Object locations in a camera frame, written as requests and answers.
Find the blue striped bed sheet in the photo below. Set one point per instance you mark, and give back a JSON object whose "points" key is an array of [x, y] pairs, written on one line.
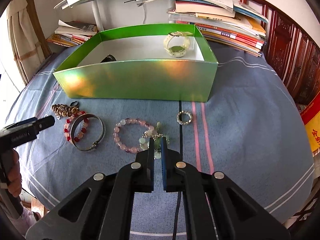
{"points": [[246, 165]]}

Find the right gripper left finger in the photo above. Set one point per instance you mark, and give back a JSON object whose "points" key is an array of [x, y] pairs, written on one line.
{"points": [[145, 177]]}

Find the large stack of books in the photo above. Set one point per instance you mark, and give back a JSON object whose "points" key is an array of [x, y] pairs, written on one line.
{"points": [[227, 22]]}

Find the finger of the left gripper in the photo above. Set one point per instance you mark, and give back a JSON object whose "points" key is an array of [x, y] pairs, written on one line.
{"points": [[20, 123], [43, 123]]}

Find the beige curtain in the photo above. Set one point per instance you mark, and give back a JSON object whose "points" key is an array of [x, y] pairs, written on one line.
{"points": [[29, 45]]}

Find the silver metal bangle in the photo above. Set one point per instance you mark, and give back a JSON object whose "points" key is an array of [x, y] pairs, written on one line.
{"points": [[75, 125]]}

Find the black wrist watch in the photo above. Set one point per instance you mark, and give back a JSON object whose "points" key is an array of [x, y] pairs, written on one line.
{"points": [[108, 58]]}

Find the person's left hand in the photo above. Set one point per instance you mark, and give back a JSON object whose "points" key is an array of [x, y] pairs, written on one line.
{"points": [[14, 176]]}

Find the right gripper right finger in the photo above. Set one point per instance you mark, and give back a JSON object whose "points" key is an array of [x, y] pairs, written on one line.
{"points": [[172, 181]]}

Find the red and yellow bag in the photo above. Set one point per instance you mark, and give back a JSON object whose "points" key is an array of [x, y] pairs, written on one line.
{"points": [[311, 119]]}

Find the white wrist watch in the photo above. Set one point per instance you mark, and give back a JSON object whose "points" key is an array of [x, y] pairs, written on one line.
{"points": [[177, 43]]}

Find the red wooden headboard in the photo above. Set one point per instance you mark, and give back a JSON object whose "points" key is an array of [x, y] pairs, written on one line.
{"points": [[291, 52]]}

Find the small stack of books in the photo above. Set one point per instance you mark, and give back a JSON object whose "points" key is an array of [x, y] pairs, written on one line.
{"points": [[74, 33]]}

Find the green cardboard box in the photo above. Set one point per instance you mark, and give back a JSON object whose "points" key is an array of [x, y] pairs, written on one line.
{"points": [[143, 69]]}

